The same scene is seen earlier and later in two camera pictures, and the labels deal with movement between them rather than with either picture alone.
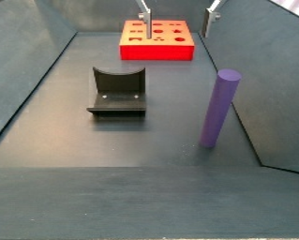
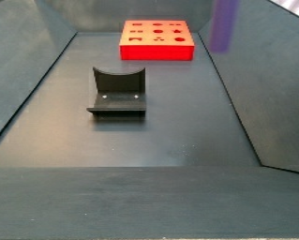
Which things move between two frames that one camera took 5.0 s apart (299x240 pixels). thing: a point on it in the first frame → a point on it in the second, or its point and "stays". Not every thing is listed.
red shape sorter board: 170,42 stays
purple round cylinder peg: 229,78 → 223,24
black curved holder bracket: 121,94 stays
